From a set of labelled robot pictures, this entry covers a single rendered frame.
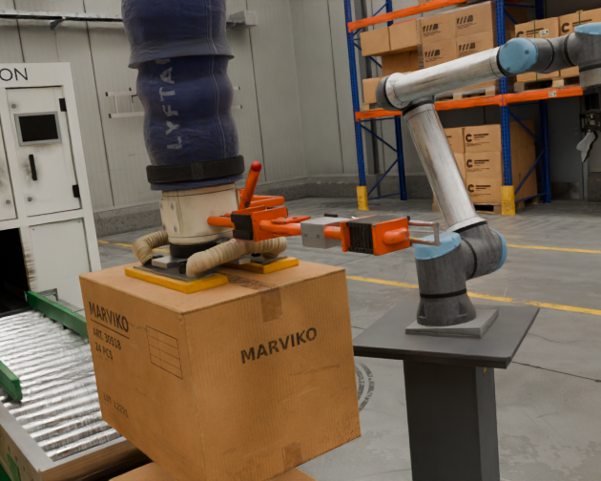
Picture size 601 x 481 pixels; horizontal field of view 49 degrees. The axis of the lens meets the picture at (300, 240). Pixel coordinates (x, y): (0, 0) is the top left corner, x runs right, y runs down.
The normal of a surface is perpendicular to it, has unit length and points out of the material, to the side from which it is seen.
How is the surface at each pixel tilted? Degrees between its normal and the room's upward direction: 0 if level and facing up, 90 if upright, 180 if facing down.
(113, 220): 90
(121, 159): 90
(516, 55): 89
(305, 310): 90
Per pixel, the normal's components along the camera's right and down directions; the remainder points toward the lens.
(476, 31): -0.75, 0.18
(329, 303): 0.59, 0.07
